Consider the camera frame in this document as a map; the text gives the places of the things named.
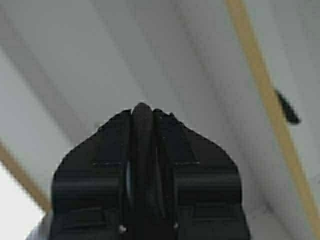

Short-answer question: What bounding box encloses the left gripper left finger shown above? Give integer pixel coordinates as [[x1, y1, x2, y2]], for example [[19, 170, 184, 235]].
[[49, 109, 131, 240]]

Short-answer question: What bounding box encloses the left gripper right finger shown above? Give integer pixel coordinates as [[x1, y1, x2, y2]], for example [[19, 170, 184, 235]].
[[153, 109, 251, 240]]

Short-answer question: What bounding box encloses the black cabinet hinge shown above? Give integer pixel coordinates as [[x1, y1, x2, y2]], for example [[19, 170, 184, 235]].
[[274, 88, 301, 125]]

